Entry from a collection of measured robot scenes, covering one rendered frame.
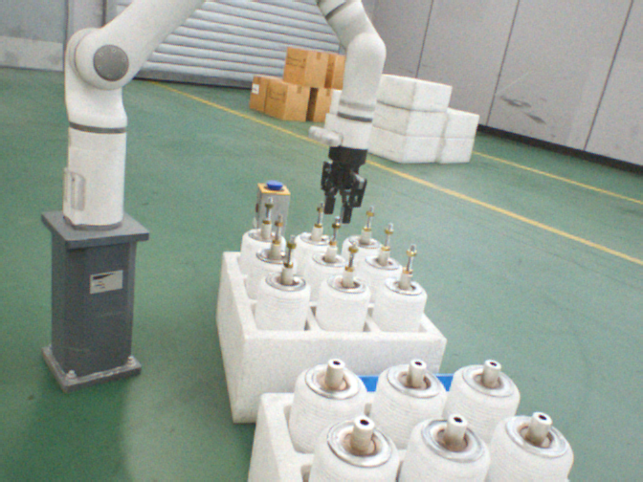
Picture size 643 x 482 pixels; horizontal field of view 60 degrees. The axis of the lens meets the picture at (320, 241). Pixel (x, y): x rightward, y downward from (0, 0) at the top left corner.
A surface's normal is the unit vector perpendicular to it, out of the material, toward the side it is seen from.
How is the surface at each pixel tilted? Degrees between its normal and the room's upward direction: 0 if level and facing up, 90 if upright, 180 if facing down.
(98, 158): 90
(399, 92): 90
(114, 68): 96
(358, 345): 90
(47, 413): 0
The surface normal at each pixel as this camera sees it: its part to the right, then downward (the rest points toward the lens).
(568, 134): -0.75, 0.10
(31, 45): 0.64, 0.36
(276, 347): 0.25, 0.36
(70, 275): -0.08, 0.32
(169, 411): 0.16, -0.93
